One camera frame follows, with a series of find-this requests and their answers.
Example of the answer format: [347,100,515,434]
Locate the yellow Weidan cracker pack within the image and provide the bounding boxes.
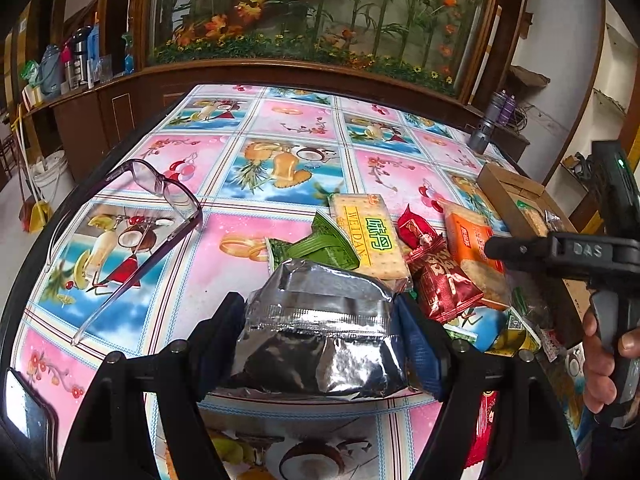
[330,194,411,292]

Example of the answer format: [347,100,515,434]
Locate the silver foil snack packet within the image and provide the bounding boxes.
[226,259,408,401]

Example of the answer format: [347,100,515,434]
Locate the person's right hand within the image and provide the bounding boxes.
[582,311,640,420]

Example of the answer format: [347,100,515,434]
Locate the orange soda cracker pack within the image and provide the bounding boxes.
[442,200,510,308]

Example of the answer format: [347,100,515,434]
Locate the glass cabinet with artificial flowers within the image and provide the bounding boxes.
[124,0,527,102]

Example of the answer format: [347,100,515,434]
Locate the purple bottles on cabinet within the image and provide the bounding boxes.
[497,90,516,126]

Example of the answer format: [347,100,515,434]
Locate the clear green-ended cracker pack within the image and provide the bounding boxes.
[515,200,565,236]

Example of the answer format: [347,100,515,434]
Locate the small red candy packet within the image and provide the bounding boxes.
[396,206,439,249]

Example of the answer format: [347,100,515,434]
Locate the purple-framed eyeglasses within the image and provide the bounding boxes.
[72,158,203,346]

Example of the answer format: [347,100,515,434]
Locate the steel thermos flask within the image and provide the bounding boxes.
[70,26,92,86]

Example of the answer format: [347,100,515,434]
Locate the grey metal flashlight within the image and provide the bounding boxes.
[468,91,506,154]

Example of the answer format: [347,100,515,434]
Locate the dark red snack packet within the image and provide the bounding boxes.
[406,236,484,324]

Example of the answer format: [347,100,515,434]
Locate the yellow broom dustpan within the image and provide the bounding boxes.
[11,106,53,234]

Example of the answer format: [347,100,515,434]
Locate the green pea snack packet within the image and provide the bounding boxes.
[266,211,360,271]

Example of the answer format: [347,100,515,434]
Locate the colourful fruit-pattern tablecloth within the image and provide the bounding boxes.
[8,83,597,480]

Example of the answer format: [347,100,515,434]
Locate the white plastic bucket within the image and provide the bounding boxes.
[29,150,75,209]

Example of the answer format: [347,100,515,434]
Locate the blue water jug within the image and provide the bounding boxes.
[39,44,63,101]

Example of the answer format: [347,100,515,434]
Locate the brown cardboard box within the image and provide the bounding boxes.
[477,164,589,321]

